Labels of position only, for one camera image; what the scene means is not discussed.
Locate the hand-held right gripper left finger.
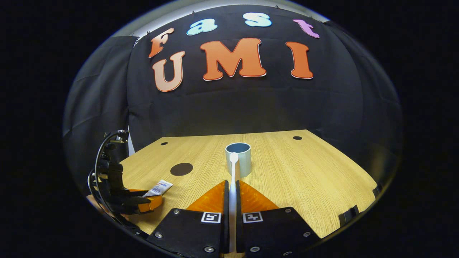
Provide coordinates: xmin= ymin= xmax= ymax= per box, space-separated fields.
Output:
xmin=147 ymin=180 xmax=230 ymax=258

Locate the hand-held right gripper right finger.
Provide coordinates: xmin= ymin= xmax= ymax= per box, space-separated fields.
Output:
xmin=236 ymin=180 xmax=321 ymax=258

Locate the white toothpaste tube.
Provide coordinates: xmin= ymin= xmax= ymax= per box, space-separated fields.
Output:
xmin=143 ymin=180 xmax=173 ymax=197

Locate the dark brown round coaster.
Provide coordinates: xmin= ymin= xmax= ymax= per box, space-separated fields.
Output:
xmin=170 ymin=162 xmax=194 ymax=176

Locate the white toothbrush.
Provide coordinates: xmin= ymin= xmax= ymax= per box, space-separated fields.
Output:
xmin=228 ymin=152 xmax=240 ymax=253

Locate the pale green cup wooden handle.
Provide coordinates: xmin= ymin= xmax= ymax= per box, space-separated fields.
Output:
xmin=225 ymin=142 xmax=252 ymax=178

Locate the black backdrop cloth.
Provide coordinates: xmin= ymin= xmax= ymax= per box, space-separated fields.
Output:
xmin=63 ymin=4 xmax=404 ymax=201

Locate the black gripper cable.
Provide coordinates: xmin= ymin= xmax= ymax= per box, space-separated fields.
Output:
xmin=93 ymin=130 xmax=129 ymax=223

